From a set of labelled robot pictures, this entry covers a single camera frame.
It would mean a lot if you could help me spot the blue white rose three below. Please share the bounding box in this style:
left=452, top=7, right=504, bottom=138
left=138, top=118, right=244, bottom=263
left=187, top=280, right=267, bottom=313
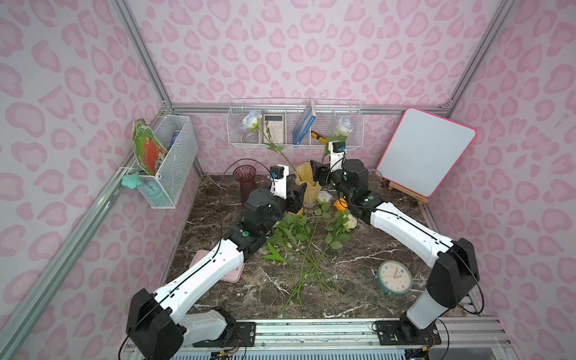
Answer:
left=286, top=190, right=332, bottom=309

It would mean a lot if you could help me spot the blue white rose two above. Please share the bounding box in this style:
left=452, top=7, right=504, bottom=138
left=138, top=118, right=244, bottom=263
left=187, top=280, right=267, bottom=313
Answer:
left=322, top=116, right=354, bottom=161

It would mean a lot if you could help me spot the orange tulip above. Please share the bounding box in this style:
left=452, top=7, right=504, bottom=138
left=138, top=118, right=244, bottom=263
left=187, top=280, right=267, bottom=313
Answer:
left=262, top=242, right=286, bottom=263

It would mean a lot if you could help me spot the blue white rose one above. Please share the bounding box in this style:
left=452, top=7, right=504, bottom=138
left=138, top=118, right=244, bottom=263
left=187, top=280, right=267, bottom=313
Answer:
left=241, top=110, right=300, bottom=176

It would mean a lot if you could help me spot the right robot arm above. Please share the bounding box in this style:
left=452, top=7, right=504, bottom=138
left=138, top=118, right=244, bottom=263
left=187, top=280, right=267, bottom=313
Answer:
left=310, top=158, right=480, bottom=344

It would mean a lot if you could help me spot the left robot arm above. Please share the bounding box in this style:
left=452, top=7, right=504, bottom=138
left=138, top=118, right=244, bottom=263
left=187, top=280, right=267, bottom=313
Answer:
left=126, top=180, right=307, bottom=359

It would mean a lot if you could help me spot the yellow ceramic vase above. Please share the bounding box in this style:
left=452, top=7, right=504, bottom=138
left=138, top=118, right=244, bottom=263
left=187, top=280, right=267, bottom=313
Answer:
left=295, top=162, right=321, bottom=209

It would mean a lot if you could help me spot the yellow utility knife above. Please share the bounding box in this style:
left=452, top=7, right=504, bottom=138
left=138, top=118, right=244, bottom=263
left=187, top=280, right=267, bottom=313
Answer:
left=310, top=131, right=329, bottom=144

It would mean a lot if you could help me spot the orange rose right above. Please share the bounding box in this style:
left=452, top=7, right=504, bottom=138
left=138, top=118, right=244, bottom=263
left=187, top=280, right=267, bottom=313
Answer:
left=295, top=199, right=356, bottom=297

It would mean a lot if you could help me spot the blue book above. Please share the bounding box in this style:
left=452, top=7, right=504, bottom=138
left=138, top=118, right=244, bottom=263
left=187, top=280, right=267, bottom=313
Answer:
left=292, top=100, right=317, bottom=146

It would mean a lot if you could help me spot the clear glass vase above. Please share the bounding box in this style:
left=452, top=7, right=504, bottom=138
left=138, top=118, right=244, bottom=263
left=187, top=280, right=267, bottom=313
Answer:
left=367, top=169, right=383, bottom=193

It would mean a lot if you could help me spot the purple glass vase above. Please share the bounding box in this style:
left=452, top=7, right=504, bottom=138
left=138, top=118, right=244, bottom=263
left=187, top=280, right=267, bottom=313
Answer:
left=232, top=165, right=257, bottom=204

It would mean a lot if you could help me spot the wooden easel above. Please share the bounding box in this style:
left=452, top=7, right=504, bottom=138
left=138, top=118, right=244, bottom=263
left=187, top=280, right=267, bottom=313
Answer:
left=388, top=181, right=429, bottom=205

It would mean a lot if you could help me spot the small glass jar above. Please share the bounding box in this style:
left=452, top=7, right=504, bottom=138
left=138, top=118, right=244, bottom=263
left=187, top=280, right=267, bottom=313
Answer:
left=241, top=130, right=260, bottom=144

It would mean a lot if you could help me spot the pink framed whiteboard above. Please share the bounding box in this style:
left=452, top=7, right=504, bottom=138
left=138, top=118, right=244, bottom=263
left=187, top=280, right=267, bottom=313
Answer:
left=376, top=107, right=476, bottom=198

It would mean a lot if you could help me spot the pink flat case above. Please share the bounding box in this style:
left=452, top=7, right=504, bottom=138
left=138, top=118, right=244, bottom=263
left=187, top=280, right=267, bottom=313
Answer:
left=189, top=249, right=245, bottom=284

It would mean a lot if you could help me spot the green alarm clock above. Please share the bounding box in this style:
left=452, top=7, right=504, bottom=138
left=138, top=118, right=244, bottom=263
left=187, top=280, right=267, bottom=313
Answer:
left=376, top=260, right=413, bottom=296

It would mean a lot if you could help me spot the green red picture card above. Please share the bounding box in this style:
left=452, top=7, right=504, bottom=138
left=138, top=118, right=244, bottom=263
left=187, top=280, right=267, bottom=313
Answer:
left=132, top=118, right=168, bottom=176

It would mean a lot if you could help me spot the green clip hook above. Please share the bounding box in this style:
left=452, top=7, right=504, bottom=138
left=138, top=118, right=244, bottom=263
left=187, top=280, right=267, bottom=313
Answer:
left=121, top=173, right=143, bottom=190

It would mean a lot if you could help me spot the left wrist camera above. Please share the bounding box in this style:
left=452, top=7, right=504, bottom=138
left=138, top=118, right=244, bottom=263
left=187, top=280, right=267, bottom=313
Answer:
left=270, top=164, right=290, bottom=200

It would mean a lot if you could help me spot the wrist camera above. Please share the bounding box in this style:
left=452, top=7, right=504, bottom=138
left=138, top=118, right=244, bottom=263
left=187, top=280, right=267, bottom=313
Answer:
left=328, top=141, right=346, bottom=173
left=270, top=164, right=290, bottom=200

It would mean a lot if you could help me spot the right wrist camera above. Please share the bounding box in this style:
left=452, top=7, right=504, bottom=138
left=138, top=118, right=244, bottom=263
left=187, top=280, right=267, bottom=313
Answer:
left=328, top=141, right=346, bottom=173

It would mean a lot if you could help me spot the white wire wall shelf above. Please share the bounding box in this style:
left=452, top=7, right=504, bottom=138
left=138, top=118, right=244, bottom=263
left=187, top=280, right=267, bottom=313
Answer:
left=226, top=97, right=364, bottom=149

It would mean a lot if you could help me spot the white wire side basket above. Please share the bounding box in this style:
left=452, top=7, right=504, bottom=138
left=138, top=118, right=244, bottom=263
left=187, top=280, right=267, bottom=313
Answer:
left=130, top=115, right=199, bottom=209

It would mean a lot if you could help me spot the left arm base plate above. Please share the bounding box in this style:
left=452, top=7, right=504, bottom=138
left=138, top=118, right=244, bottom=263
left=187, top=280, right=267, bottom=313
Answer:
left=193, top=322, right=257, bottom=348

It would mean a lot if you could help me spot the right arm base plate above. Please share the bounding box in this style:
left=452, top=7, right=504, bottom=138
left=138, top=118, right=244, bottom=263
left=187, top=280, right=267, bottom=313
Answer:
left=371, top=319, right=443, bottom=347

